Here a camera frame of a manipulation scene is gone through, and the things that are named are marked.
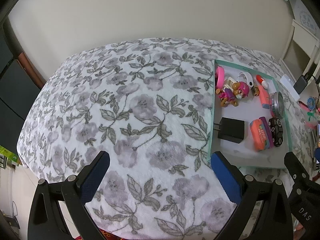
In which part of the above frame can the orange blue puzzle block toy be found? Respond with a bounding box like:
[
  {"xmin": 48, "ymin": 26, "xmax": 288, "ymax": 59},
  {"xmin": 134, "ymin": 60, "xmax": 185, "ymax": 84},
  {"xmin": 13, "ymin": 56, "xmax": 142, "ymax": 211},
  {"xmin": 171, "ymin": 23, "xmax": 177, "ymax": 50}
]
[{"xmin": 249, "ymin": 119, "xmax": 269, "ymax": 151}]

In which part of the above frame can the black charger cube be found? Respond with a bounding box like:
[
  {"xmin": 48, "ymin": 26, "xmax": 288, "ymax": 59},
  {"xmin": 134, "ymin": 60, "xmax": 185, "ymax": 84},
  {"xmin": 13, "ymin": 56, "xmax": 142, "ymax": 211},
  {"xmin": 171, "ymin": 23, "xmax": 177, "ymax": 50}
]
[{"xmin": 213, "ymin": 117, "xmax": 245, "ymax": 144}]

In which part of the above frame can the purple bar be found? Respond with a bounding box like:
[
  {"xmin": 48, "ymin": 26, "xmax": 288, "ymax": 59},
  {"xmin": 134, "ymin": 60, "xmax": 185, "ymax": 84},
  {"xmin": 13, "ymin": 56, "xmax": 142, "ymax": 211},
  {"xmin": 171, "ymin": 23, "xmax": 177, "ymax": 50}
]
[{"xmin": 259, "ymin": 116, "xmax": 274, "ymax": 148}]

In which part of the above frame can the black toy car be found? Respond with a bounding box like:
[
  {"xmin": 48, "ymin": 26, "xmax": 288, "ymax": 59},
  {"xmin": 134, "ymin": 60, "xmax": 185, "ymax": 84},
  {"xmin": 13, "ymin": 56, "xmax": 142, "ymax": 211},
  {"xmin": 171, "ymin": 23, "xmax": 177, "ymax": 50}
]
[{"xmin": 268, "ymin": 118, "xmax": 284, "ymax": 147}]

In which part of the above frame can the round tin of beads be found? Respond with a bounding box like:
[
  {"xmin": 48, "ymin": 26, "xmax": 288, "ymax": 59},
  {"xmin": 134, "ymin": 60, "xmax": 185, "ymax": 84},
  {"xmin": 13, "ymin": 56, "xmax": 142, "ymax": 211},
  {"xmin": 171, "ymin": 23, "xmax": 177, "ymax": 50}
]
[{"xmin": 269, "ymin": 92, "xmax": 285, "ymax": 119}]

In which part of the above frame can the pink brown puppy figure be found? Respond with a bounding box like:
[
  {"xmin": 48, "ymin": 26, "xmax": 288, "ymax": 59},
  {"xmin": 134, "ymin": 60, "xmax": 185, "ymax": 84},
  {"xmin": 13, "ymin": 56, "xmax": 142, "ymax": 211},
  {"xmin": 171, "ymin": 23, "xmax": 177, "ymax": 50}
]
[{"xmin": 215, "ymin": 81, "xmax": 249, "ymax": 107}]

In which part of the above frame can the pink bracelet band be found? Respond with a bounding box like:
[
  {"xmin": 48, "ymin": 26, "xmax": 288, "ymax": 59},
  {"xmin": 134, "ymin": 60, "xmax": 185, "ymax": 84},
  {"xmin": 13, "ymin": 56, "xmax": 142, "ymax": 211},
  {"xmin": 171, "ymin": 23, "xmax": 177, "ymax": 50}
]
[{"xmin": 215, "ymin": 66, "xmax": 225, "ymax": 89}]

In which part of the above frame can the red white glue bottle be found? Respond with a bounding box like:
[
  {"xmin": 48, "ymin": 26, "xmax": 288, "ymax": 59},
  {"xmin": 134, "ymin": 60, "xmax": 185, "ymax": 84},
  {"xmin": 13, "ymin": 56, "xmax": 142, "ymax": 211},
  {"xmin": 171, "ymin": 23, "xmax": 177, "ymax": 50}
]
[{"xmin": 255, "ymin": 75, "xmax": 268, "ymax": 90}]

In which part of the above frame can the teal cardboard box lid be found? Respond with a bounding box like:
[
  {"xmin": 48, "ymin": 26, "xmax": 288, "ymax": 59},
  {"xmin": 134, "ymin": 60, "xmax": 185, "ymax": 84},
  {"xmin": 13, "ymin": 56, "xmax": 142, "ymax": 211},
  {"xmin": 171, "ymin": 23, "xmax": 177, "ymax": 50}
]
[{"xmin": 207, "ymin": 59, "xmax": 293, "ymax": 169}]

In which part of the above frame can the floral white blanket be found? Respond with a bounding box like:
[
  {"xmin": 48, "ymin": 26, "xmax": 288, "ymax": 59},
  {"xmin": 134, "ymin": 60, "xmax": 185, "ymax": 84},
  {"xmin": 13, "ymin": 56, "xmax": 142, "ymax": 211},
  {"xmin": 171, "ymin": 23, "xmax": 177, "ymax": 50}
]
[{"xmin": 16, "ymin": 37, "xmax": 313, "ymax": 240}]

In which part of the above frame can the dark grey charger brick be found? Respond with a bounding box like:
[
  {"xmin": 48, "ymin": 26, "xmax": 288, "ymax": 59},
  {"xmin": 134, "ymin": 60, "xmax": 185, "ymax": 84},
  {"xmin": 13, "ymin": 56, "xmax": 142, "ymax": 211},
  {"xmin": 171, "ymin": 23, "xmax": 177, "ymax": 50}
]
[{"xmin": 293, "ymin": 74, "xmax": 312, "ymax": 94}]

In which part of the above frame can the white power strip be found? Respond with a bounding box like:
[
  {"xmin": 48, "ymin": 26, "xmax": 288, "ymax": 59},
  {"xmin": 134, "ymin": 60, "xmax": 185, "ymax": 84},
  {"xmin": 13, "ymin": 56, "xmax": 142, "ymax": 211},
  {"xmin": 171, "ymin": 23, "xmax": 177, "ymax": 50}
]
[{"xmin": 280, "ymin": 74, "xmax": 300, "ymax": 102}]

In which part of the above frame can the white shelf unit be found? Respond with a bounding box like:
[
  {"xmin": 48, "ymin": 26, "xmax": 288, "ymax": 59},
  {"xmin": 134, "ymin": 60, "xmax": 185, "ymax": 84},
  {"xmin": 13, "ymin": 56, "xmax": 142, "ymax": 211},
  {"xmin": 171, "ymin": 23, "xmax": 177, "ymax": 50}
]
[{"xmin": 279, "ymin": 0, "xmax": 319, "ymax": 80}]

